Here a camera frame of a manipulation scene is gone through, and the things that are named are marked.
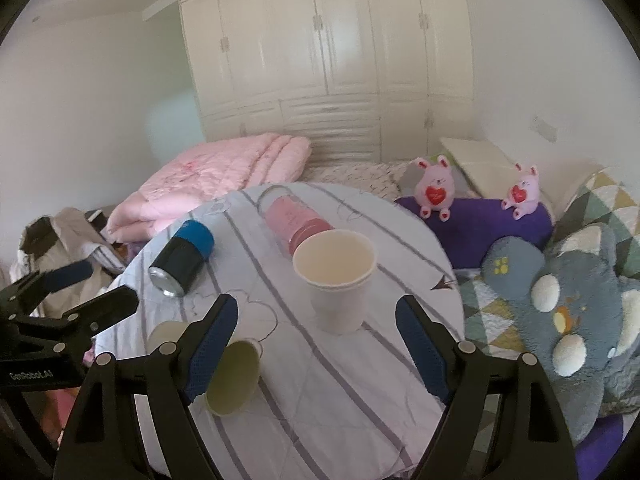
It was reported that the white paper cup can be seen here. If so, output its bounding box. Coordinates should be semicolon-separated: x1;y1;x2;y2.
292;230;378;335

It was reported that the purple pillow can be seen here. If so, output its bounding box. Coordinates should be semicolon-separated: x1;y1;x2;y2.
423;198;553;269

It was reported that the cream white wardrobe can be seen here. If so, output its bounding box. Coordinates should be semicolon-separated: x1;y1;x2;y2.
179;0;473;164

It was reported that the triangle patterned quilt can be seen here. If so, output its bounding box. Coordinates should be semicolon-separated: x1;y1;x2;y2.
456;169;639;377

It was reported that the small pink bunny plush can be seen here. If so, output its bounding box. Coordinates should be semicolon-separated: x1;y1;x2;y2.
501;164;540;220

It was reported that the heart print bed sheet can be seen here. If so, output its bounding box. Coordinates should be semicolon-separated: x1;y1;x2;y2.
299;162;409;202

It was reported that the beige clothes pile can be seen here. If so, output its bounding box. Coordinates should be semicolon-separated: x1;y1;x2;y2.
10;207;126;318

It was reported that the white grey striped quilt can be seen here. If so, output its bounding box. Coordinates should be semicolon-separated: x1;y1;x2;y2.
96;183;464;479

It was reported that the pale green paper cup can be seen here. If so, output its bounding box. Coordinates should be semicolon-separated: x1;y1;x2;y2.
145;320;265;417

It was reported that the large pink bunny plush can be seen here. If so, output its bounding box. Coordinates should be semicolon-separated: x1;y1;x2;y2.
413;155;456;222

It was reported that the black can blue label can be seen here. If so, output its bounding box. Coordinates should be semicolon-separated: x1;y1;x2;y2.
148;219;215;298

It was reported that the cream white pillow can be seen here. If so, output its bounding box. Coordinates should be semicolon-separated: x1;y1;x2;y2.
440;138;520;200

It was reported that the pink folded quilt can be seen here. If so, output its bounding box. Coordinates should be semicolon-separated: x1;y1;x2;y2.
105;133;311;244

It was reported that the grey paw plush cushion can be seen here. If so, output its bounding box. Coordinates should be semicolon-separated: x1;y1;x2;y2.
480;223;639;443

